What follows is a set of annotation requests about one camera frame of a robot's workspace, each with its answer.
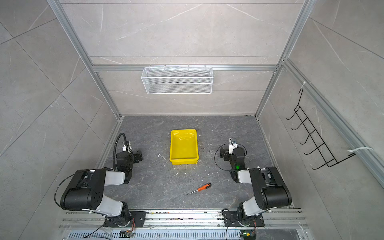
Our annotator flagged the orange black screwdriver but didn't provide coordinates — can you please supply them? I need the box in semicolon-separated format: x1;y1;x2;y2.
186;183;212;196

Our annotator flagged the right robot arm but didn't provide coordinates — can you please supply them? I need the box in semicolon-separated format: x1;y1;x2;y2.
218;144;292;220

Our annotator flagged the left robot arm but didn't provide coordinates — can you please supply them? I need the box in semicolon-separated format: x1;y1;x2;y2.
59;150;143;221

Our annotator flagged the yellow plastic bin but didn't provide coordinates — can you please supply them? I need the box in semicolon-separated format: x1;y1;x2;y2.
170;129;199;165

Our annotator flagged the white zip tie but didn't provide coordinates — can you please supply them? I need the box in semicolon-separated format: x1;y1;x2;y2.
347;147;374;153

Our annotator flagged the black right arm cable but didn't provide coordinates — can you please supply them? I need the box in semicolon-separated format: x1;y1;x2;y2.
214;143;248;172

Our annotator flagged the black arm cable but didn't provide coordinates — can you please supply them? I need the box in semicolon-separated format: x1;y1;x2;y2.
112;132;130;170
214;143;248;172

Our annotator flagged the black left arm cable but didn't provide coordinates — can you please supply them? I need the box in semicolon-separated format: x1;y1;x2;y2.
112;132;130;170

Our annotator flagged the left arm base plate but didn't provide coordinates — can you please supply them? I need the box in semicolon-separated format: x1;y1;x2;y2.
103;211;147;228

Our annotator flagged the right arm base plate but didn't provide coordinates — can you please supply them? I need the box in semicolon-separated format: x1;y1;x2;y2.
221;209;265;228

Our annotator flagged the white wire mesh basket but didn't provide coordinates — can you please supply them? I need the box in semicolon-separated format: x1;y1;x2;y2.
141;67;214;95

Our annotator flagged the aluminium front rail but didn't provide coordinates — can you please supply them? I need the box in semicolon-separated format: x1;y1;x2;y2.
54;209;313;240

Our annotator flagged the black wire hook rack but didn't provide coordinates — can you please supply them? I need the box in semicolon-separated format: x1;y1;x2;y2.
286;89;356;170

